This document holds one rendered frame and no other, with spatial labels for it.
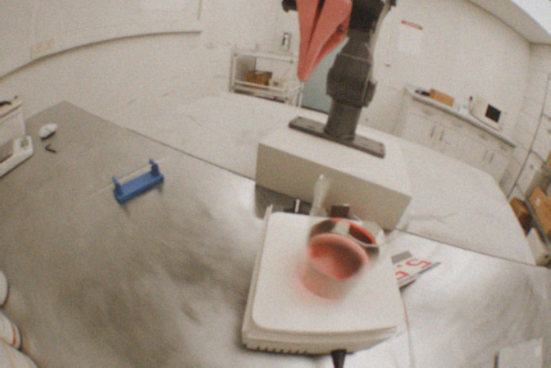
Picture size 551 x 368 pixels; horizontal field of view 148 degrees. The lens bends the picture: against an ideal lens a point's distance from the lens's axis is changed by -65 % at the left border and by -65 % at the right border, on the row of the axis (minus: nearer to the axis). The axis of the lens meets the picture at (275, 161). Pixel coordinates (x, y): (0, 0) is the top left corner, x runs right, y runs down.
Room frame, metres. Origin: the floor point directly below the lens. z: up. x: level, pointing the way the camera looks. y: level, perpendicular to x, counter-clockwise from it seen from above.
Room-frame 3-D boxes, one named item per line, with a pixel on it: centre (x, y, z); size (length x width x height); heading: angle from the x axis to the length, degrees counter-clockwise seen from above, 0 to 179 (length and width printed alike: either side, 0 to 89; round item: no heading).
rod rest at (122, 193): (0.26, 0.23, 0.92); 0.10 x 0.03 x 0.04; 150
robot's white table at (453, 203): (0.50, -0.20, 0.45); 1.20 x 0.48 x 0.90; 70
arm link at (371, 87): (0.41, -0.12, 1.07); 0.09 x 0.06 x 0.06; 62
